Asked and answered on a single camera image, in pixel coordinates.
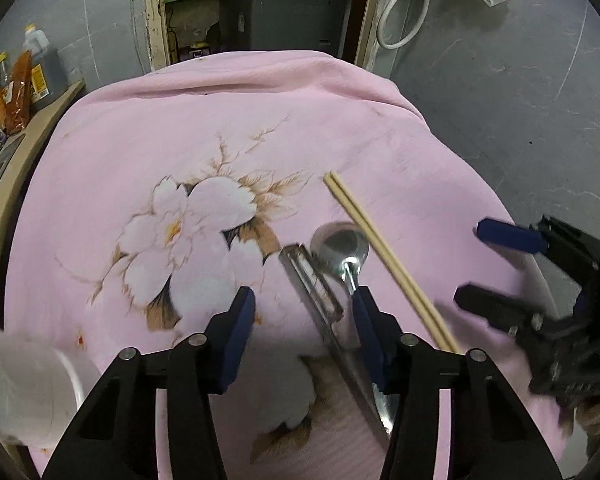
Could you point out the large dark oil jug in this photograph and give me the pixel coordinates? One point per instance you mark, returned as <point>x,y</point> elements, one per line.
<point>45,70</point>

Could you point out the grey cabinet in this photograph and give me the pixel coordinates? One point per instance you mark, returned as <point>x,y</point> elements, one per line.
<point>285,22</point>

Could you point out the white plastic utensil basket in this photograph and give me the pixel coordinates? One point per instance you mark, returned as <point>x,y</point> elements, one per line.
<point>25,380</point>

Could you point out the worn wooden door frame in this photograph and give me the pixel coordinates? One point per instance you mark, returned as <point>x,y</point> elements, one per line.
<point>155,15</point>

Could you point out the person's right hand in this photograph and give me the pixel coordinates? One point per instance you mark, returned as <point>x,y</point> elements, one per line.
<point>592,415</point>

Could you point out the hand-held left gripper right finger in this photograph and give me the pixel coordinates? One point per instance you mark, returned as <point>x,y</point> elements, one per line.
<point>375,340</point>

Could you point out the metal peeler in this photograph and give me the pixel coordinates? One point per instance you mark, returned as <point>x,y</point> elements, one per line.
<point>305,280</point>

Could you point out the orange seasoning packet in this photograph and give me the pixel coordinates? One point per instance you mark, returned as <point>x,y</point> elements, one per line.
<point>19,95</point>

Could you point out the small jar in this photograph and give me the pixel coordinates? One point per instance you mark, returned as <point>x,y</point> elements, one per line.
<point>198,51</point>

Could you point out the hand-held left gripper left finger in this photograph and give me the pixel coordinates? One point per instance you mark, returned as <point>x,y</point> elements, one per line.
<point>237,330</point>

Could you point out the pink floral cloth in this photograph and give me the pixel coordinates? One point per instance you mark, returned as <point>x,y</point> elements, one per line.
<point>130,135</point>

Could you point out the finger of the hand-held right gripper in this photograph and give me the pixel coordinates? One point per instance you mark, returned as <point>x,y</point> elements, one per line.
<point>495,307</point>
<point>510,237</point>

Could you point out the metal spoon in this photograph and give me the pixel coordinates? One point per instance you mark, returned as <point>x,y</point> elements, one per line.
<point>337,250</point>

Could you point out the yellow capped bottle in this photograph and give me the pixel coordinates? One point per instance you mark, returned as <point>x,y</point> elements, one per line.
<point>5,72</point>

